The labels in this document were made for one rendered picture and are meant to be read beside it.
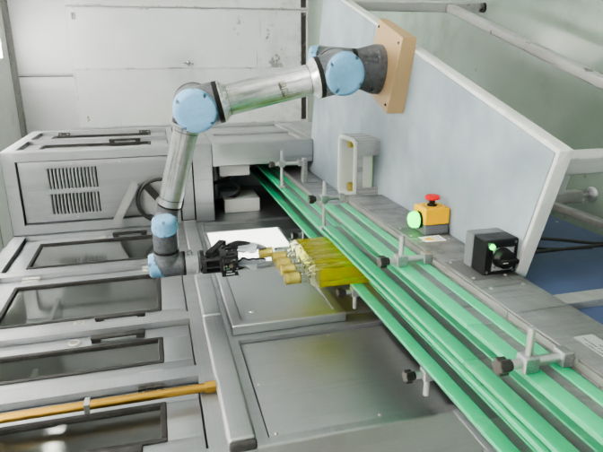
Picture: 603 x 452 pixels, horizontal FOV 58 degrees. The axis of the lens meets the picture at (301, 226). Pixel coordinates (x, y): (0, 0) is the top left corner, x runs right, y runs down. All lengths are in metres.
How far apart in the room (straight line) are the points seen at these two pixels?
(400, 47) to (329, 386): 0.94
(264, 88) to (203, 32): 3.80
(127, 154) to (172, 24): 2.86
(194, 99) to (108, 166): 1.17
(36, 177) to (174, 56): 2.88
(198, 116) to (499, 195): 0.78
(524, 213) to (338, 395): 0.59
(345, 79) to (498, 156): 0.49
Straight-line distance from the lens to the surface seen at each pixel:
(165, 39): 5.28
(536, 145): 1.19
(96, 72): 5.29
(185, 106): 1.49
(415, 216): 1.45
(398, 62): 1.64
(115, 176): 2.60
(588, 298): 1.20
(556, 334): 1.02
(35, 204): 2.67
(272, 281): 1.86
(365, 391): 1.36
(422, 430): 1.30
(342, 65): 1.53
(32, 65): 5.83
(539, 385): 0.91
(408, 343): 1.31
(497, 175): 1.30
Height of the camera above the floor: 1.48
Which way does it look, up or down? 14 degrees down
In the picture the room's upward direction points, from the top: 95 degrees counter-clockwise
